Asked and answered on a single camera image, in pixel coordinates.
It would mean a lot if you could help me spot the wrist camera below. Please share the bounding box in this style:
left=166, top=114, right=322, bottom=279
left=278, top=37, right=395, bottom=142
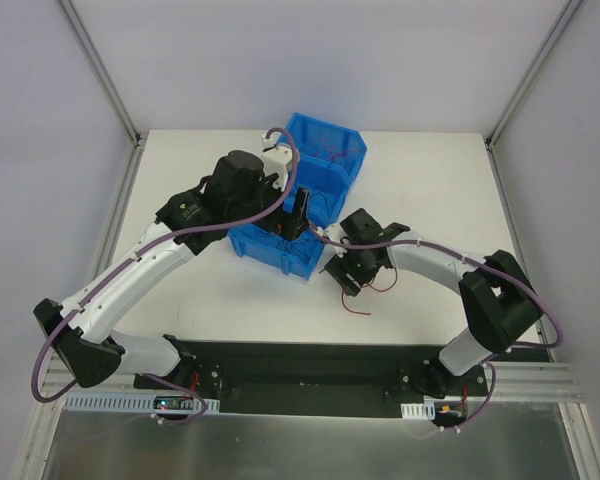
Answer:
left=310, top=224, right=345, bottom=245
left=261, top=135, right=295, bottom=190

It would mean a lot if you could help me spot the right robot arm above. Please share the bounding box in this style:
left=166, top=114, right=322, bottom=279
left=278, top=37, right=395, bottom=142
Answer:
left=316, top=209, right=542, bottom=399

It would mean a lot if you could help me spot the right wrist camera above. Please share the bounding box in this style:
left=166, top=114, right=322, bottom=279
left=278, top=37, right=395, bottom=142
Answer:
left=310, top=224, right=345, bottom=245

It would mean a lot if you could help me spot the black thin cable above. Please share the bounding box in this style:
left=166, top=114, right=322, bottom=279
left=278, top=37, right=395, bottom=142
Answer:
left=274, top=234, right=321, bottom=264

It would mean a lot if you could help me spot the blue plastic compartment bin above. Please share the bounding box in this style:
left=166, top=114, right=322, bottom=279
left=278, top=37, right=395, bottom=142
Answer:
left=229, top=113, right=367, bottom=280

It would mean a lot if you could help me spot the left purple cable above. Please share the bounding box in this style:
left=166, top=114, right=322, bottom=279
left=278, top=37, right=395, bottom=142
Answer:
left=32, top=127, right=301, bottom=404

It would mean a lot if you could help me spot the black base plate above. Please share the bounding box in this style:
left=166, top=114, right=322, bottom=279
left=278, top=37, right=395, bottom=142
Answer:
left=132, top=335, right=501, bottom=419

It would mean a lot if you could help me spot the left white cable duct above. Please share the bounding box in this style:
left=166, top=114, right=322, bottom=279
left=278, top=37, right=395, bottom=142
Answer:
left=64, top=392, right=220, bottom=415

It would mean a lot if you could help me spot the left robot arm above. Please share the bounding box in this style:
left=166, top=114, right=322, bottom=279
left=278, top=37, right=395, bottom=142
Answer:
left=34, top=145, right=308, bottom=389

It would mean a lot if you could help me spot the white cable duct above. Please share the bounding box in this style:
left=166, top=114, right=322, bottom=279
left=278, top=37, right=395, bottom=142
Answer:
left=400, top=401, right=436, bottom=421
left=64, top=392, right=220, bottom=415

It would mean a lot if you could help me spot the red cable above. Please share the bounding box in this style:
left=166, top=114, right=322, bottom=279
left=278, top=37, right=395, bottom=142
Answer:
left=318, top=267, right=399, bottom=317
left=302, top=134, right=364, bottom=169

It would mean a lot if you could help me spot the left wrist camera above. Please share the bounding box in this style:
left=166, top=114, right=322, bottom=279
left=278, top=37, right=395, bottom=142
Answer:
left=261, top=135, right=295, bottom=190

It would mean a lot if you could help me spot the right white cable duct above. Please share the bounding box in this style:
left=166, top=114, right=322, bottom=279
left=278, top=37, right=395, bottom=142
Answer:
left=400, top=401, right=436, bottom=421

